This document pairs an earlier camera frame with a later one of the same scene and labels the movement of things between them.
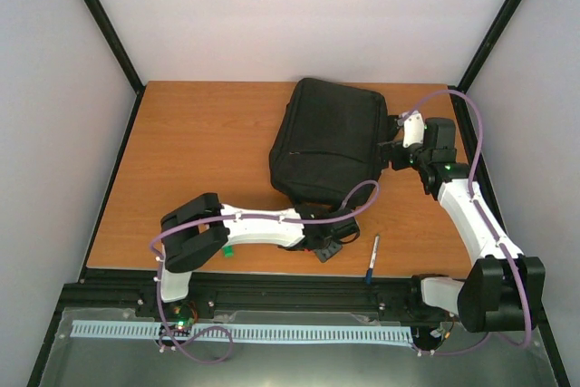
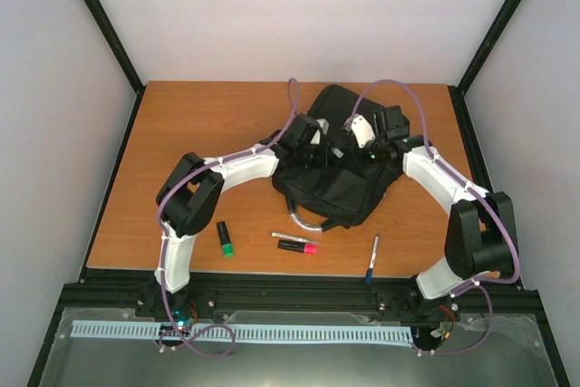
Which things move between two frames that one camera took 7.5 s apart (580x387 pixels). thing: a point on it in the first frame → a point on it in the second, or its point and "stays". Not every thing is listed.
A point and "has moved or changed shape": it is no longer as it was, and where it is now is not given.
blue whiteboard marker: x=369 y=274 stays
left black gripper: x=325 y=255 → x=323 y=160
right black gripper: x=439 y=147 → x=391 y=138
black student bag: x=325 y=147 has moved or changed shape
